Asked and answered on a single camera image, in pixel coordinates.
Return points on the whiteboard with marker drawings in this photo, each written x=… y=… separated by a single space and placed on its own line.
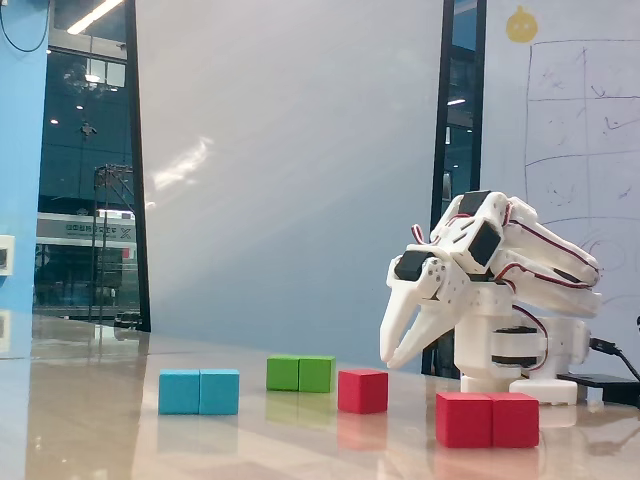
x=590 y=150

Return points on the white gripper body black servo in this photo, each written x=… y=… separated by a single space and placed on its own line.
x=419 y=290

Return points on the black power adapter box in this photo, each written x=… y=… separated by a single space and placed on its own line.
x=600 y=382

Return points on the large white partition panel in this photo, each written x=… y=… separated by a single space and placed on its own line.
x=290 y=175

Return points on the long blue block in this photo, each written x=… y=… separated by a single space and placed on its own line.
x=200 y=392

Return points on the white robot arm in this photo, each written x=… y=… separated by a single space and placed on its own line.
x=540 y=250

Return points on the long red block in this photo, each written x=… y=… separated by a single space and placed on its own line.
x=487 y=420

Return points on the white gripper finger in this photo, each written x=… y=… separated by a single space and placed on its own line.
x=430 y=325
x=395 y=320

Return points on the yellow round sticker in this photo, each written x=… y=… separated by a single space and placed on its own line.
x=521 y=26

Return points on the long green block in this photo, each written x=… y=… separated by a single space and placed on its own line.
x=300 y=374

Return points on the ceiling light strip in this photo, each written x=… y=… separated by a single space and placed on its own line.
x=95 y=16

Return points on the small red cube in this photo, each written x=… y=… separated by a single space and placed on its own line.
x=362 y=392

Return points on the dark metal scaffold tower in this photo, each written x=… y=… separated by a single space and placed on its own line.
x=95 y=240

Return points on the white wall switch box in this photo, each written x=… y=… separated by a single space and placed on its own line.
x=6 y=255

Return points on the black window frame post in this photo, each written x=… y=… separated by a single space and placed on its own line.
x=137 y=175

